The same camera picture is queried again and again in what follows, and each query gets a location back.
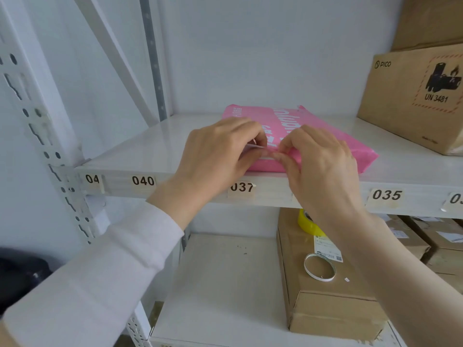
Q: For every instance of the person's left hand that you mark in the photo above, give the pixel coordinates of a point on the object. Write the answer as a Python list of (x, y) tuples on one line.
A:
[(213, 158)]

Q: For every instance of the person's right hand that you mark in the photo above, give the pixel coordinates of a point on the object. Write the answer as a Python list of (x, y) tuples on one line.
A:
[(322, 177)]

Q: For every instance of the person's left thumb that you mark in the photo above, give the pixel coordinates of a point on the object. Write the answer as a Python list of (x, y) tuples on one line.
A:
[(253, 159)]

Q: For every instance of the person's right thumb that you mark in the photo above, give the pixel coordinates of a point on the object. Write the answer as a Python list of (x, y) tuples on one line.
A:
[(285, 160)]

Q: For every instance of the small white sticker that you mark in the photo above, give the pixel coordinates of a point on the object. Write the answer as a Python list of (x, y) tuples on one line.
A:
[(257, 145)]

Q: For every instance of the person's left forearm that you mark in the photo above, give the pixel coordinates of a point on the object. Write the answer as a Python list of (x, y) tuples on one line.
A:
[(94, 278)]

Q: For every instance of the person's right forearm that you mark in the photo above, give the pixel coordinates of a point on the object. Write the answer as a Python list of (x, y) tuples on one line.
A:
[(398, 278)]

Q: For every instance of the white shelf number label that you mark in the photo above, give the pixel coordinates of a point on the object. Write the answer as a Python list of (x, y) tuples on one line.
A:
[(241, 187), (386, 195), (143, 181), (455, 200), (92, 179)]

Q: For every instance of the pink plastic mailer bag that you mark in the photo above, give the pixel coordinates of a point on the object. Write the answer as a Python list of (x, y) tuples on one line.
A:
[(285, 117)]

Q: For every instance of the yellow tape roll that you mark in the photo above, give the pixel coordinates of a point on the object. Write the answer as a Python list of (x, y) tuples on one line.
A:
[(305, 224)]

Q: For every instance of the white shipping label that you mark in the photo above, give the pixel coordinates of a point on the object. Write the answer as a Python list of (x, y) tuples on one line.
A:
[(327, 249)]

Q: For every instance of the cardboard box with black print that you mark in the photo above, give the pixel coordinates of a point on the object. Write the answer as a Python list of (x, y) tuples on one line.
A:
[(401, 93)]

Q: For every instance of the white metal shelving rack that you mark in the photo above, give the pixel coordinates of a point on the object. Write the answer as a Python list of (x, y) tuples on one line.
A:
[(119, 178)]

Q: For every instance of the small labelled cardboard box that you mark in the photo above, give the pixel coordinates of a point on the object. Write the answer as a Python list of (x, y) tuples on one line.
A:
[(430, 231), (446, 265), (408, 243)]

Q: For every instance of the long taped cardboard box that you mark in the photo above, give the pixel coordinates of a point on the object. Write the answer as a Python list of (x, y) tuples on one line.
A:
[(325, 307)]

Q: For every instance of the plain brown cardboard box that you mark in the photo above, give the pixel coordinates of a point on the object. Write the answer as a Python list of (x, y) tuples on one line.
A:
[(426, 21)]

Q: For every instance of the black bag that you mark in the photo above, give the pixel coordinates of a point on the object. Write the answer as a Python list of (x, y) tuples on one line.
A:
[(20, 278)]

